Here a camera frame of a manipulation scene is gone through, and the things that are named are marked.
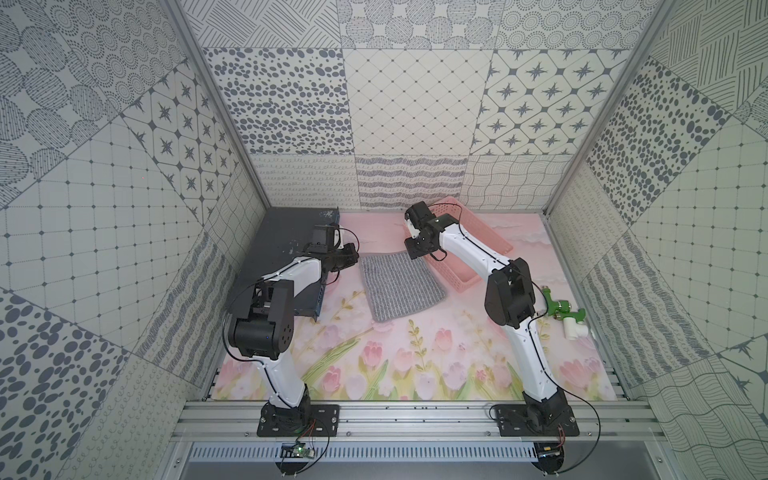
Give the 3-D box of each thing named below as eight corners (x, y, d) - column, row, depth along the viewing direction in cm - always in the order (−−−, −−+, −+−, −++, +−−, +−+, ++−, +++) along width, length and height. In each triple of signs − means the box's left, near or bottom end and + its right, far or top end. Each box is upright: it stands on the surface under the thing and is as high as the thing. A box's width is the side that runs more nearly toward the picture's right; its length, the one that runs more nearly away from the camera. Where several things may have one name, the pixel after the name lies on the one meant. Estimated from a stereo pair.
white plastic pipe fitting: (566, 340, 90) (571, 336, 87) (559, 321, 94) (563, 317, 91) (586, 340, 90) (592, 336, 87) (578, 321, 94) (583, 317, 91)
